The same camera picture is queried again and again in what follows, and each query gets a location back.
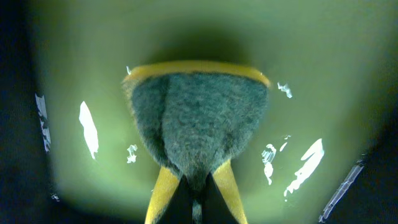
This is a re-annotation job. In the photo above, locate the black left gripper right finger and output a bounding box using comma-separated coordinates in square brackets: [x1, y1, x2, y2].
[201, 173, 238, 224]

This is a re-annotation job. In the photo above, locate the green plastic tray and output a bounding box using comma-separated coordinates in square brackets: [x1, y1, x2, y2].
[1, 0, 397, 223]

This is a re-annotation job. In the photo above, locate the yellow green sponge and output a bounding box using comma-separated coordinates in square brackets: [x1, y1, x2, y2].
[122, 60, 271, 223]

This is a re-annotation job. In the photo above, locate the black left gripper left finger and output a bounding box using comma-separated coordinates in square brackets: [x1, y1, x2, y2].
[157, 176, 193, 224]

